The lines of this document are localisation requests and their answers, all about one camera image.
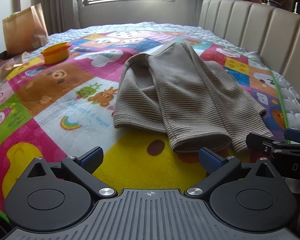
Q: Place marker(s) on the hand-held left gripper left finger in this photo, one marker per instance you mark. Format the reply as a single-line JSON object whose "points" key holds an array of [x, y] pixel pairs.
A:
{"points": [[91, 158]]}

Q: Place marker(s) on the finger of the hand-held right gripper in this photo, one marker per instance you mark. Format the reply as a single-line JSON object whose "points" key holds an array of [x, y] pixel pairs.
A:
{"points": [[296, 135], [260, 142]]}

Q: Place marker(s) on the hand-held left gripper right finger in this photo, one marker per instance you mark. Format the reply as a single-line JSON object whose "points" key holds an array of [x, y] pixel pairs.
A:
{"points": [[211, 160]]}

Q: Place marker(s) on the beige striped knit garment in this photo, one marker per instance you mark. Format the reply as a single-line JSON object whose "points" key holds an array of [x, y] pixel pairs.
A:
{"points": [[185, 92]]}

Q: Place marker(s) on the colourful cartoon printed blanket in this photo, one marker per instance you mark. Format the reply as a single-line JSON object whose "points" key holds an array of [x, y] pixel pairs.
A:
{"points": [[65, 110]]}

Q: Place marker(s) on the orange plastic container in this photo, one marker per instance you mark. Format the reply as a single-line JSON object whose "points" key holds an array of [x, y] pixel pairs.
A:
{"points": [[55, 53]]}

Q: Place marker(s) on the beige padded headboard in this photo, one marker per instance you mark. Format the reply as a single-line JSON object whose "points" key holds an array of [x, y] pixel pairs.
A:
{"points": [[260, 27]]}

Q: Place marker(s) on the pink gift box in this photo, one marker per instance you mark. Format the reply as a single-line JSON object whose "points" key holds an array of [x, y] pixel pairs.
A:
{"points": [[1, 76]]}

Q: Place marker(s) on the brown paper bag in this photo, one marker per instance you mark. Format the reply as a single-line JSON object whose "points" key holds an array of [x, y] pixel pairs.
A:
{"points": [[25, 30]]}

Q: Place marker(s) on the grey curtain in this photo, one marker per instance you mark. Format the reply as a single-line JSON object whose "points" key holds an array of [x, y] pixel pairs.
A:
{"points": [[55, 5], [192, 0]]}

